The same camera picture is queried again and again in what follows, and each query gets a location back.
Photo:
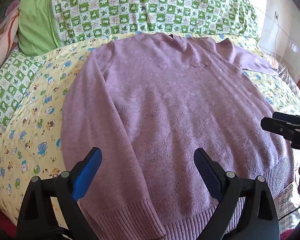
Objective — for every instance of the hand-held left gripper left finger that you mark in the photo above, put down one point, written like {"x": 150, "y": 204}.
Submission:
{"x": 86, "y": 175}

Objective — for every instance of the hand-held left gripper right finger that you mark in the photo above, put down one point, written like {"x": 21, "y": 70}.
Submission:
{"x": 207, "y": 175}

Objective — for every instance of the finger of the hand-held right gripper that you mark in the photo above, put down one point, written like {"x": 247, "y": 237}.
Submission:
{"x": 275, "y": 127}
{"x": 290, "y": 117}

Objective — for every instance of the purple knit sweater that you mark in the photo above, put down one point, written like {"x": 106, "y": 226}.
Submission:
{"x": 165, "y": 105}

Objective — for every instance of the yellow bear-print bedsheet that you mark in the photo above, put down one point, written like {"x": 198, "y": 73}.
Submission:
{"x": 40, "y": 117}

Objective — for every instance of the green checkered pillow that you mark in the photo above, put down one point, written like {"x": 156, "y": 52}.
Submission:
{"x": 12, "y": 85}

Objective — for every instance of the plain green pillow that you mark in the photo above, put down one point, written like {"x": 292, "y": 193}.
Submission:
{"x": 35, "y": 17}

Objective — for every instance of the colourful floral blanket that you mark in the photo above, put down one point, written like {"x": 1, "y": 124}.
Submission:
{"x": 2, "y": 30}

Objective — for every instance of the green checkered quilt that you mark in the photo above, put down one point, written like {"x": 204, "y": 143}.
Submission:
{"x": 140, "y": 5}

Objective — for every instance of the white light switch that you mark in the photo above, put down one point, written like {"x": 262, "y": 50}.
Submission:
{"x": 294, "y": 47}

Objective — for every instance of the white wall socket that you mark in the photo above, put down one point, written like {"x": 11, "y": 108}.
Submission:
{"x": 277, "y": 15}

